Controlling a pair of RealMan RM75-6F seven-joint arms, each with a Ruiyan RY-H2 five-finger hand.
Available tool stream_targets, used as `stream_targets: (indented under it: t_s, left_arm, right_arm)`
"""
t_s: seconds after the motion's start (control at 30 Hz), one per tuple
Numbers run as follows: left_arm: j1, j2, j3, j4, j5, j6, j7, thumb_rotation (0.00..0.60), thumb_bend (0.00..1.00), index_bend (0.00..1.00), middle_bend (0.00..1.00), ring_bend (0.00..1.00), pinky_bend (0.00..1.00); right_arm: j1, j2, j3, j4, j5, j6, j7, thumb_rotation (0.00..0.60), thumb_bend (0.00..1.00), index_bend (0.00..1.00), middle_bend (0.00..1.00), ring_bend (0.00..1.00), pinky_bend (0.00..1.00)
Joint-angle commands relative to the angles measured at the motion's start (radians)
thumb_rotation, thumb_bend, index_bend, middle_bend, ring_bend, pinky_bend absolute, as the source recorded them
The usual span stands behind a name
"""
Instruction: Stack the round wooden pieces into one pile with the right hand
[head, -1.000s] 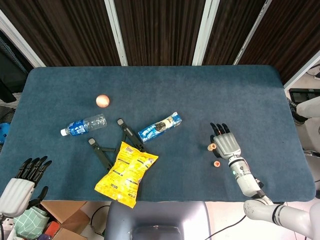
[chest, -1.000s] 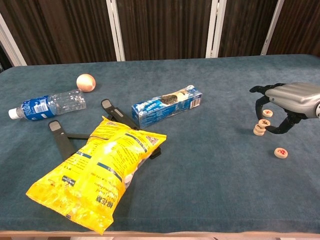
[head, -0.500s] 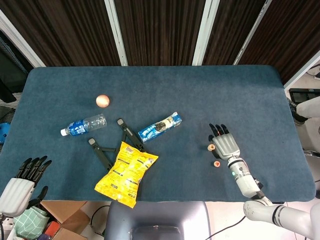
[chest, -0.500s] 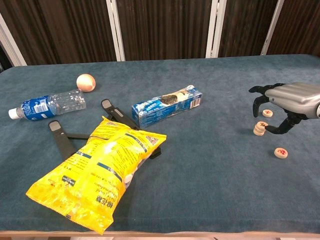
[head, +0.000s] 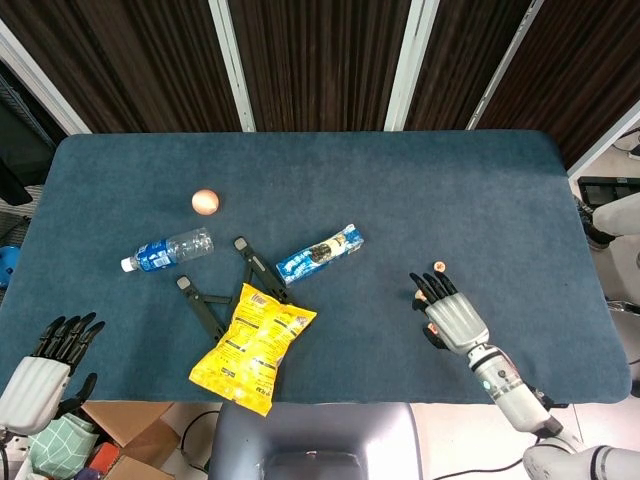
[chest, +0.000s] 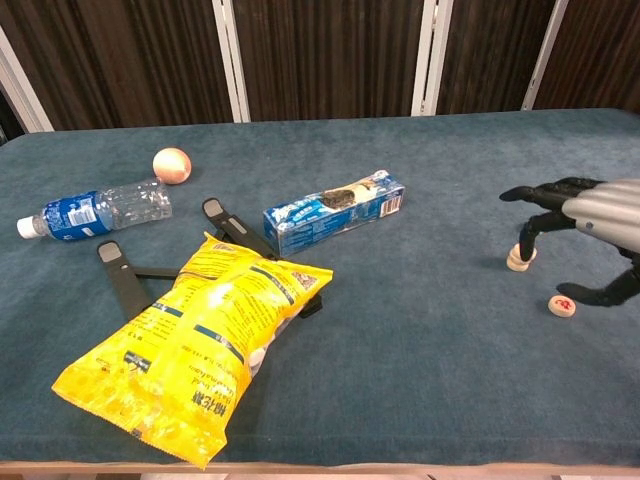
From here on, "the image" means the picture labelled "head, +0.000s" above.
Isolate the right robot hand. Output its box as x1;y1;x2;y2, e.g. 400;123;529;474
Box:
409;271;491;355

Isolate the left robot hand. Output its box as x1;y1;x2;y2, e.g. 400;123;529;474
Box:
0;312;107;436

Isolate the small orange ball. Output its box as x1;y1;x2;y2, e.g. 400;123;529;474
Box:
191;188;221;217

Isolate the green checked bag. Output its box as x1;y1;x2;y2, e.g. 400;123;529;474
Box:
27;414;100;479

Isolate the red packet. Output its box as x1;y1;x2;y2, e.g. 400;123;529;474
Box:
88;442;124;474

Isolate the brown cardboard box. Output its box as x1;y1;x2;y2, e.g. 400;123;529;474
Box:
82;401;181;480

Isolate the blue plastic object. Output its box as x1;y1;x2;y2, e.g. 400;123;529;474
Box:
0;244;21;289

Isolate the blue cookie box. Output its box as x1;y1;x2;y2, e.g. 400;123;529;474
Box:
275;223;365;287

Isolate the dark sneaker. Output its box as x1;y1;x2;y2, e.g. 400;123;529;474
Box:
574;197;614;246

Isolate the blue felt table cover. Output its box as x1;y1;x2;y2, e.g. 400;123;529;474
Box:
0;130;632;405

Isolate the blue-grey robot torso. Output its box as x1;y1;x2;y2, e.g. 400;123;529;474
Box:
207;402;421;480

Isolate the person's light trouser leg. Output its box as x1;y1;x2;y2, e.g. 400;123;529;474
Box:
592;192;640;236

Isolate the clear bottle blue label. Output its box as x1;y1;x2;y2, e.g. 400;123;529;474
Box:
120;226;216;274

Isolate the black equipment case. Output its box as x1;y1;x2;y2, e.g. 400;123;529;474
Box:
578;175;640;204

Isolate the black folding stand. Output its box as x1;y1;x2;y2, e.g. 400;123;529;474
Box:
175;236;296;344

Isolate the yellow snack bag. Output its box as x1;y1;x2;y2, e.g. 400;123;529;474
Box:
188;282;319;418

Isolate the black office chair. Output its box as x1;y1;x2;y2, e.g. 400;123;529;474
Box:
0;64;57;207

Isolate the black cable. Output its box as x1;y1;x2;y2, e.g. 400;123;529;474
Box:
179;409;222;472

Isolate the white partition post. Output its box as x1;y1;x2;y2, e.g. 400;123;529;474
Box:
384;0;441;132
465;0;546;131
208;0;257;133
0;19;92;135

